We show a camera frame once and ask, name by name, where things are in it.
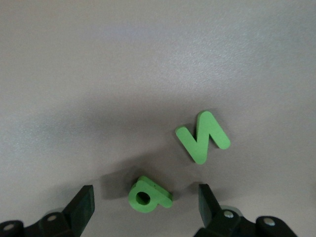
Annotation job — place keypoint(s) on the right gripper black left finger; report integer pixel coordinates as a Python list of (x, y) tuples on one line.
[(79, 212)]

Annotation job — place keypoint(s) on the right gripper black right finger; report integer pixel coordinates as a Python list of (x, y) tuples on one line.
[(209, 212)]

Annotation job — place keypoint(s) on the green foam letter a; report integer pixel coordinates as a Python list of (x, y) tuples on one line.
[(161, 201)]

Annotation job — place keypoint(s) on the green foam letter N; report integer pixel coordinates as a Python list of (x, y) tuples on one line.
[(200, 150)]

